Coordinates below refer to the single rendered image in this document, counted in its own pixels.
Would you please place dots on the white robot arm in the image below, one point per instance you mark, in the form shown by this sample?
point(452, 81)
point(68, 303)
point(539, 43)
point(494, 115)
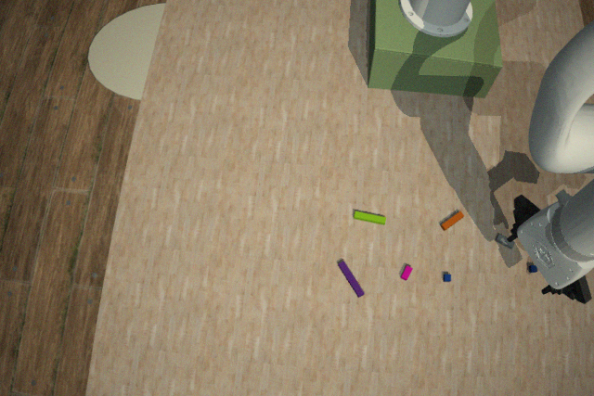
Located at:
point(559, 140)

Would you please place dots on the magenta rod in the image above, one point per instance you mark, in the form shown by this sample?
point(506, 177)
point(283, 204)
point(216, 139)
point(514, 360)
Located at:
point(406, 273)

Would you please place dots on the grey rod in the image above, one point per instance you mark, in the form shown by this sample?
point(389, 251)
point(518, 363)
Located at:
point(503, 241)

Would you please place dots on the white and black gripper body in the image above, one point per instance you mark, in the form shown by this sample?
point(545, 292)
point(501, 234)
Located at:
point(536, 237)

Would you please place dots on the orange rod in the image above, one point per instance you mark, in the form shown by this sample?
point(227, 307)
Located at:
point(452, 220)

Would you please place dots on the lime green rectangular bar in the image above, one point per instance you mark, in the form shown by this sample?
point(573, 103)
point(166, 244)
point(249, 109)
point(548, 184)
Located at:
point(369, 218)

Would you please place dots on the purple rod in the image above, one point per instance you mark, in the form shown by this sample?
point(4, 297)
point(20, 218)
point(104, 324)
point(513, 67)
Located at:
point(350, 278)

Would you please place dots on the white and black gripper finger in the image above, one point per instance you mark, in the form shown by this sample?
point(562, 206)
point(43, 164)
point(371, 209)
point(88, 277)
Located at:
point(523, 209)
point(578, 290)

